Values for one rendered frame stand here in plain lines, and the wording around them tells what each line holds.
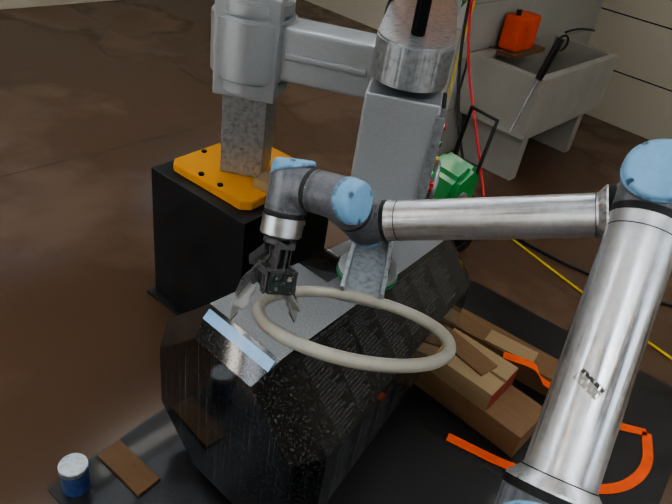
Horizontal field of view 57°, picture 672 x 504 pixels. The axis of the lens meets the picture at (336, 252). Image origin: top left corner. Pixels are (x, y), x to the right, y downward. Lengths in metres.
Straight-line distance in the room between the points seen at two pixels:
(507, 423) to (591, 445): 1.85
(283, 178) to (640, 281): 0.68
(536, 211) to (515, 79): 3.54
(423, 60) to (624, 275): 0.91
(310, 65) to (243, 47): 0.27
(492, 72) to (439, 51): 3.09
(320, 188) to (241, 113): 1.51
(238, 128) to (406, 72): 1.16
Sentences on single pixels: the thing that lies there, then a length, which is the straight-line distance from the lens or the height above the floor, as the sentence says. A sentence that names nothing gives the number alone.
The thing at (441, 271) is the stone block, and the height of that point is 0.74.
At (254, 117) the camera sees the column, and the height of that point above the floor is 1.07.
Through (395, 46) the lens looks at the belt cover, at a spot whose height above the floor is 1.67.
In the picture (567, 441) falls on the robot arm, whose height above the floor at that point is 1.46.
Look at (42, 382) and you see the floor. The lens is 2.99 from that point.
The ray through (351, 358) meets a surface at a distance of 1.26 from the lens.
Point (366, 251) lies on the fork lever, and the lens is 1.92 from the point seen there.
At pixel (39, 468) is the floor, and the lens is 2.71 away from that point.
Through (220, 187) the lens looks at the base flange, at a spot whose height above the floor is 0.78.
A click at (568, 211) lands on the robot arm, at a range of 1.23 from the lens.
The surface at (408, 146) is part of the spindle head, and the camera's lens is 1.84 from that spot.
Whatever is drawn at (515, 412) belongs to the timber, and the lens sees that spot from 2.89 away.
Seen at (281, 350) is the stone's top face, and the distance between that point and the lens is 1.90.
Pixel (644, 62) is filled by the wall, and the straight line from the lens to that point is 6.75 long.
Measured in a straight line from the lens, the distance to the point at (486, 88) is 4.87.
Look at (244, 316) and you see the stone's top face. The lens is 2.00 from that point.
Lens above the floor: 2.15
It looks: 35 degrees down
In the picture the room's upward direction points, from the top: 10 degrees clockwise
